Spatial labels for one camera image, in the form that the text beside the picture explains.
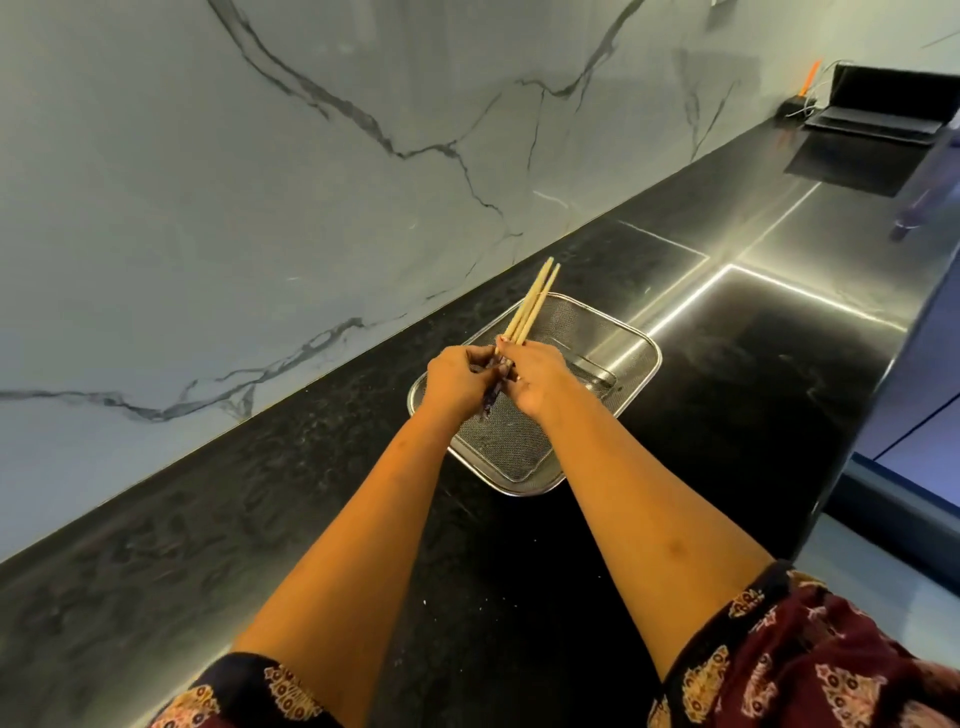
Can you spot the person's left fingers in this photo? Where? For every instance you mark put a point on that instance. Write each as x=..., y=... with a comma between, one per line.
x=484, y=361

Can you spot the wooden chopstick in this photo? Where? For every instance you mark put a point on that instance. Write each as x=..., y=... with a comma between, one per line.
x=534, y=300
x=529, y=294
x=538, y=304

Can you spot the person's left hand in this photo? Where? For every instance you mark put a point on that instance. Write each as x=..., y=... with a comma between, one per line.
x=451, y=379

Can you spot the patterned maroon right sleeve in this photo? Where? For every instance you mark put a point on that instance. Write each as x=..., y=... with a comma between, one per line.
x=802, y=660

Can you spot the person's left forearm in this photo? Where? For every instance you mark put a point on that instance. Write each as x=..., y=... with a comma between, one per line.
x=360, y=555

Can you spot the small black holder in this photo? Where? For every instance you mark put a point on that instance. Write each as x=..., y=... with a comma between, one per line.
x=793, y=105

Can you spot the steel mesh strainer tray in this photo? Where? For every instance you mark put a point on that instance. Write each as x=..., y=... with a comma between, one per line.
x=592, y=360

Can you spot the person's right forearm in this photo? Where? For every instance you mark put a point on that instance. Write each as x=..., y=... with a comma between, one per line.
x=645, y=525

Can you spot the patterned maroon left sleeve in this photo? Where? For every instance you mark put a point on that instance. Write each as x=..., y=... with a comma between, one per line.
x=240, y=694

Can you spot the patterned maroon sleeve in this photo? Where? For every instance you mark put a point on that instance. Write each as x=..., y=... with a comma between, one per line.
x=240, y=694
x=802, y=660

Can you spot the black laptop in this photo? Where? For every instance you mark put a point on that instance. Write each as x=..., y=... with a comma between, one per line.
x=885, y=105

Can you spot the purple chopstick wrapper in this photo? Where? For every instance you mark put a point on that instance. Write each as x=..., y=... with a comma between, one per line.
x=492, y=390

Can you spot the person's right hand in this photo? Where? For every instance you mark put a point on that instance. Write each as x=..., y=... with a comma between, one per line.
x=541, y=379

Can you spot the person's right fingers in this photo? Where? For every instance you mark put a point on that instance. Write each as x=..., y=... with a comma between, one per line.
x=511, y=361

